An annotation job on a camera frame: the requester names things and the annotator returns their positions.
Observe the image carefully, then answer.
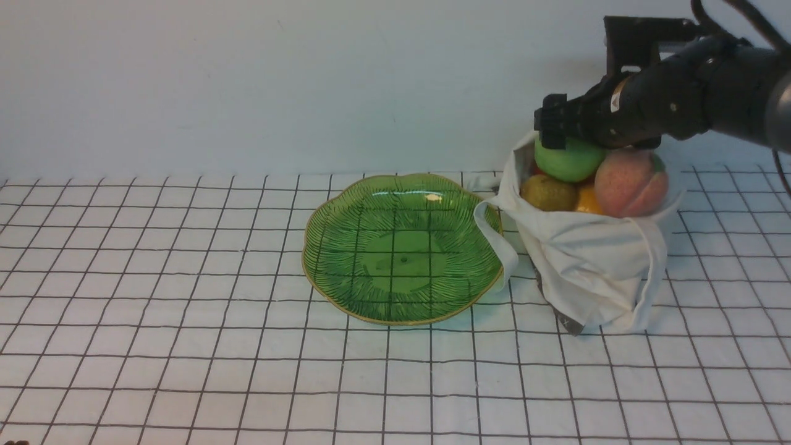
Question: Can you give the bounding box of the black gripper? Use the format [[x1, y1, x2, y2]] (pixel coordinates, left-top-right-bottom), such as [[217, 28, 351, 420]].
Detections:
[[534, 59, 711, 150]]

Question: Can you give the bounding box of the green apple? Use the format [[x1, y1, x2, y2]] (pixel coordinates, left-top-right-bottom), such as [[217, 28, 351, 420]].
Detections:
[[534, 138, 607, 183]]

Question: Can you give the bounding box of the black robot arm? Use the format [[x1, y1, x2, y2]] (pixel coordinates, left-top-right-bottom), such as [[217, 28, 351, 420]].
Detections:
[[534, 36, 789, 153]]

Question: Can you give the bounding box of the brown kiwi fruit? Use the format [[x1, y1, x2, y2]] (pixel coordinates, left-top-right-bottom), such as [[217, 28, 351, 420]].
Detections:
[[520, 174, 578, 211]]

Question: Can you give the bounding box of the orange fruit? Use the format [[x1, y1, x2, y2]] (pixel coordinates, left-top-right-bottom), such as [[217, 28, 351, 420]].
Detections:
[[574, 182, 605, 215]]

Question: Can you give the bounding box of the white cloth bag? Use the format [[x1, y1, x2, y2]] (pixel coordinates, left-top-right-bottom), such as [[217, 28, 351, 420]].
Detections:
[[473, 130, 685, 335]]

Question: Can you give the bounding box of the pink peach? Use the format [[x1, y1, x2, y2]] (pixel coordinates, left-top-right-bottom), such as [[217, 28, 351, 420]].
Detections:
[[594, 149, 669, 219]]

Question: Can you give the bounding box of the green glass leaf plate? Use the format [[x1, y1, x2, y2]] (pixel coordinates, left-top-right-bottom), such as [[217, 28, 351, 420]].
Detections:
[[302, 174, 504, 326]]

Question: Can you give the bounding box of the white checkered tablecloth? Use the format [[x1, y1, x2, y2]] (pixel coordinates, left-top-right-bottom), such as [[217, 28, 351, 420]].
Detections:
[[1, 166, 789, 444]]

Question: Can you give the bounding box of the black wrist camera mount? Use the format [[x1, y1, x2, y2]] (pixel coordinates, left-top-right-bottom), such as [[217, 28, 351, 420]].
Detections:
[[603, 16, 703, 77]]

